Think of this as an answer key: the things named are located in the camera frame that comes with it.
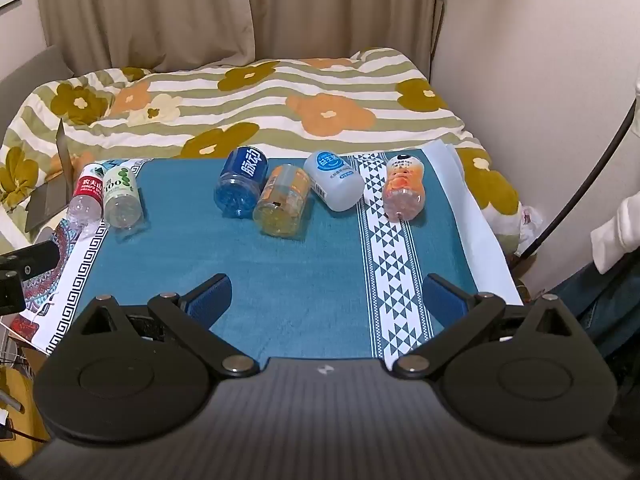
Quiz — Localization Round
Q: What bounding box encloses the white bottle blue label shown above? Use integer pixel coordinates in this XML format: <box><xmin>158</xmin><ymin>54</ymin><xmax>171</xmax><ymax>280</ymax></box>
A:
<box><xmin>303</xmin><ymin>150</ymin><xmax>366</xmax><ymax>213</ymax></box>

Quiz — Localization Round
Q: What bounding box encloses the black cable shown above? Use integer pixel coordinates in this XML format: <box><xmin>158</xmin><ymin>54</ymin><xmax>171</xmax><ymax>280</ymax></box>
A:
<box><xmin>519</xmin><ymin>97</ymin><xmax>639</xmax><ymax>262</ymax></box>

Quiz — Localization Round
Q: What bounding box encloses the teal towel with patterned stripe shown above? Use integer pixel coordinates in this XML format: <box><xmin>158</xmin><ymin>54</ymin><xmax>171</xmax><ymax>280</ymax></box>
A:
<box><xmin>70</xmin><ymin>152</ymin><xmax>484</xmax><ymax>364</ymax></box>

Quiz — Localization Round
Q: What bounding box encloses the red label water bottle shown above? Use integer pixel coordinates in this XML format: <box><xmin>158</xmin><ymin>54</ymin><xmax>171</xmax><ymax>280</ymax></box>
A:
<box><xmin>66</xmin><ymin>162</ymin><xmax>109</xmax><ymax>229</ymax></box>

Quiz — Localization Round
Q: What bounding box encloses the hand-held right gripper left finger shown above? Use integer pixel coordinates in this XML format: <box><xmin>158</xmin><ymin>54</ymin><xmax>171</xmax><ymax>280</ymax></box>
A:
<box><xmin>75</xmin><ymin>274</ymin><xmax>261</xmax><ymax>377</ymax></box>

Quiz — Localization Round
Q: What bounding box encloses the beige curtain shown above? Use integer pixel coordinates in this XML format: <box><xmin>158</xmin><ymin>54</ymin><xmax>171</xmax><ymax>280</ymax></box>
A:
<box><xmin>34</xmin><ymin>0</ymin><xmax>447</xmax><ymax>74</ymax></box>

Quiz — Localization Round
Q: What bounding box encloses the crumpled plastic bag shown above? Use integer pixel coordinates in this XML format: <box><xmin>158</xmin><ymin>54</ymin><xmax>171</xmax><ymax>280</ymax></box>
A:
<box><xmin>517</xmin><ymin>202</ymin><xmax>546</xmax><ymax>242</ymax></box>

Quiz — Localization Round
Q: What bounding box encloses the patterned cloth with key border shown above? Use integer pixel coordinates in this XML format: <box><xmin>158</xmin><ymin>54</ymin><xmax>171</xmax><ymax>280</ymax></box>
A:
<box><xmin>9</xmin><ymin>157</ymin><xmax>152</xmax><ymax>357</ymax></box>

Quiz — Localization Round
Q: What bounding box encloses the green label clear bottle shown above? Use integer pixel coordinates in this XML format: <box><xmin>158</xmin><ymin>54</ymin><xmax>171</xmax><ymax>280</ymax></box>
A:
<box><xmin>102</xmin><ymin>166</ymin><xmax>144</xmax><ymax>231</ymax></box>

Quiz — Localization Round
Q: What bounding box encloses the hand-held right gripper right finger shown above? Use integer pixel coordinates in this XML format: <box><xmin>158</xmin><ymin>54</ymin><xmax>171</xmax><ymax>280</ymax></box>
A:
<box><xmin>392</xmin><ymin>274</ymin><xmax>576</xmax><ymax>379</ymax></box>

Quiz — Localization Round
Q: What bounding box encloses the grey headboard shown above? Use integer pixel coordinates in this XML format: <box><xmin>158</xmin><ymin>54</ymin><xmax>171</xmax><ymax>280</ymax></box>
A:
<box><xmin>0</xmin><ymin>44</ymin><xmax>64</xmax><ymax>134</ymax></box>

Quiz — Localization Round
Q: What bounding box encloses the person's white top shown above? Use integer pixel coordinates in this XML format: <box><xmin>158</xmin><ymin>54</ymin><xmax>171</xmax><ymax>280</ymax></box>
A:
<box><xmin>590</xmin><ymin>192</ymin><xmax>640</xmax><ymax>276</ymax></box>

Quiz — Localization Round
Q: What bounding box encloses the white sheet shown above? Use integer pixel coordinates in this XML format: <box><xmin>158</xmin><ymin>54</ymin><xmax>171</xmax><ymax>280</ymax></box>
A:
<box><xmin>424</xmin><ymin>141</ymin><xmax>525</xmax><ymax>307</ymax></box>

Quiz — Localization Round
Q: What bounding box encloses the person's jeans leg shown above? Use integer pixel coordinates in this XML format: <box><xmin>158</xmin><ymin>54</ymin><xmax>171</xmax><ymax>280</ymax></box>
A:
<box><xmin>547</xmin><ymin>255</ymin><xmax>640</xmax><ymax>362</ymax></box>

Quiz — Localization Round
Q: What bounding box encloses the clear bottle orange label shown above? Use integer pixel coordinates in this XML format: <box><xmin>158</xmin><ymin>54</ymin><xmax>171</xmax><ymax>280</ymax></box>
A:
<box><xmin>382</xmin><ymin>154</ymin><xmax>427</xmax><ymax>222</ymax></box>

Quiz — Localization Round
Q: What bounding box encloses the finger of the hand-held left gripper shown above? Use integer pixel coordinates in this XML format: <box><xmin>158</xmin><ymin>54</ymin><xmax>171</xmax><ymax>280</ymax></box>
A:
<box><xmin>0</xmin><ymin>270</ymin><xmax>26</xmax><ymax>312</ymax></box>
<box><xmin>0</xmin><ymin>240</ymin><xmax>61</xmax><ymax>279</ymax></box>

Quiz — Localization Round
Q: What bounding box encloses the yellow orange label bottle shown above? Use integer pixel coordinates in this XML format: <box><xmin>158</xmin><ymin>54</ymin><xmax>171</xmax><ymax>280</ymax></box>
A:
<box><xmin>252</xmin><ymin>163</ymin><xmax>314</xmax><ymax>238</ymax></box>

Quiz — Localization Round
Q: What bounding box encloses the open laptop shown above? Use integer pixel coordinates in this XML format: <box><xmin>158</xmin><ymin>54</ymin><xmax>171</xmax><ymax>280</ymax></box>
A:
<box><xmin>24</xmin><ymin>119</ymin><xmax>72</xmax><ymax>235</ymax></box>

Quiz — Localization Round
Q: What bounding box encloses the floral striped blanket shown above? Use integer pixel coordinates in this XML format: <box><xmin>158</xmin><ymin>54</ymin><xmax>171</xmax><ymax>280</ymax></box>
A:
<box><xmin>0</xmin><ymin>47</ymin><xmax>524</xmax><ymax>257</ymax></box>

